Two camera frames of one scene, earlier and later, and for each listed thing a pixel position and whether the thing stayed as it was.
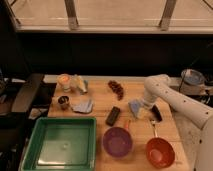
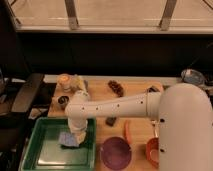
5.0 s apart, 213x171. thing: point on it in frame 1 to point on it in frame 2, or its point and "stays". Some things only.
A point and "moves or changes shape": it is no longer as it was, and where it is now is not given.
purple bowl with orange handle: (117, 141) to (115, 153)
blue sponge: (135, 104) moves or changes shape
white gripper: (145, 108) to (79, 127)
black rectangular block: (113, 116) stays
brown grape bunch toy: (117, 88) stays
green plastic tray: (61, 144) stays
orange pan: (159, 151) stays
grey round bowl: (192, 77) stays
